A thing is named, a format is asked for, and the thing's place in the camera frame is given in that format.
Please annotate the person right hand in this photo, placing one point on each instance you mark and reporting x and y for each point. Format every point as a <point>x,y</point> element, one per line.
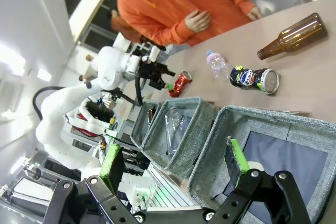
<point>198,21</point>

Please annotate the crushed red can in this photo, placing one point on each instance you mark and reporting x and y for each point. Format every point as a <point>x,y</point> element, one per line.
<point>180,83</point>

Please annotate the crushed dark printed can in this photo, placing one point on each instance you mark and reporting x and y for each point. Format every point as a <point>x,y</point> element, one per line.
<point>246,77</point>

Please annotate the small brown glass bottle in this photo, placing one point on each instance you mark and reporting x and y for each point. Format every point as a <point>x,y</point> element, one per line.
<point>150,115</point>

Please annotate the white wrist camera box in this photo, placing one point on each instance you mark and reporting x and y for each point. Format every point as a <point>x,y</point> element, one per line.
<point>155,54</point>

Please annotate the distant background person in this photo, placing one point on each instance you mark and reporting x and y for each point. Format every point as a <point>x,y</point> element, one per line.
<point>89,58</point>

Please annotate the person left hand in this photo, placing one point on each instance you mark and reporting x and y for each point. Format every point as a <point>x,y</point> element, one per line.
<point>254,13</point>

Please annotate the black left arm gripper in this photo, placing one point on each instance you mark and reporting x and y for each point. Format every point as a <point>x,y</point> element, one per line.
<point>149,73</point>

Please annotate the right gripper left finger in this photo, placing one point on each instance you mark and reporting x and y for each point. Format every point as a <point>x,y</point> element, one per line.
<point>109,163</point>

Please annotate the person right forearm orange sleeve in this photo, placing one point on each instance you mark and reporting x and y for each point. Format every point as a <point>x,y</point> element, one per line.
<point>170,31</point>

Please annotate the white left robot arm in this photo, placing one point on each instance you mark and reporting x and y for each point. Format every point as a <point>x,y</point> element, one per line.
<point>63,108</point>

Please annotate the white box green connector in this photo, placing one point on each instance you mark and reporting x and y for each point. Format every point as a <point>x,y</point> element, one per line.
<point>141,195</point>

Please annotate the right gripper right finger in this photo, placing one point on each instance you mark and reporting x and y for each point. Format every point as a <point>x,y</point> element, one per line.
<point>236,161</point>

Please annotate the person torso orange hoodie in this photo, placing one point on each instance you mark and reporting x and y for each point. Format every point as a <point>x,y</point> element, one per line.
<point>162,1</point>

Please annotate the crushed clear plastic bottle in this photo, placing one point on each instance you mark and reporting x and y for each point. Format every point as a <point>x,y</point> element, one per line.
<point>172,127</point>

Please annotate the grey fabric basket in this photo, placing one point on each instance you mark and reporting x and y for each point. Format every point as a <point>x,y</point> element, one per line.
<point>181,161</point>
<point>137,129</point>
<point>204,171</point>

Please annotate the clear plastic bottle pink label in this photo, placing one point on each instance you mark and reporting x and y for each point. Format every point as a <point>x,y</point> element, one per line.
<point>217,64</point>

